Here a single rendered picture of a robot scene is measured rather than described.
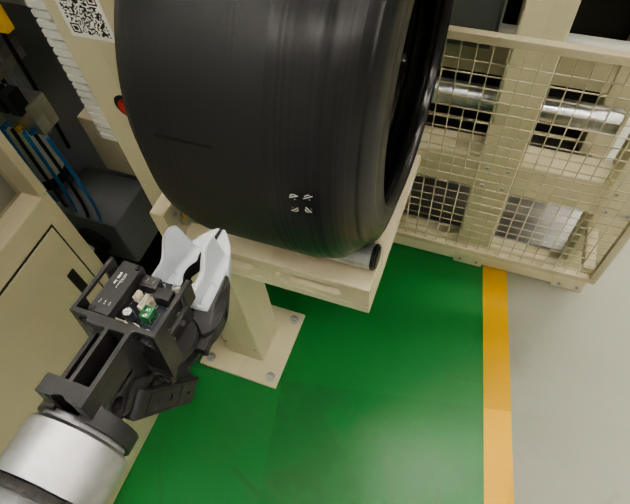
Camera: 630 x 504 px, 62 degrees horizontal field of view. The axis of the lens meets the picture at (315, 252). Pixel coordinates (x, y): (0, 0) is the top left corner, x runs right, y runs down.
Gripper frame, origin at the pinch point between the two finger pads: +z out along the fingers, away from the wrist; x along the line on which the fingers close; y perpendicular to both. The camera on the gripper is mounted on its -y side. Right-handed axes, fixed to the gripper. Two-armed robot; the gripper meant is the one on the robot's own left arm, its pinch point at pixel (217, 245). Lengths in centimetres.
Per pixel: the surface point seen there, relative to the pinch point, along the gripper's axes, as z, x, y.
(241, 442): 16, 23, -119
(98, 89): 28.5, 37.0, -8.6
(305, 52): 11.7, -5.3, 14.4
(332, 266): 23.8, -3.4, -31.3
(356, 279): 22.6, -7.9, -31.4
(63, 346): 5, 51, -59
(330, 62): 12.0, -7.4, 13.7
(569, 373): 68, -65, -113
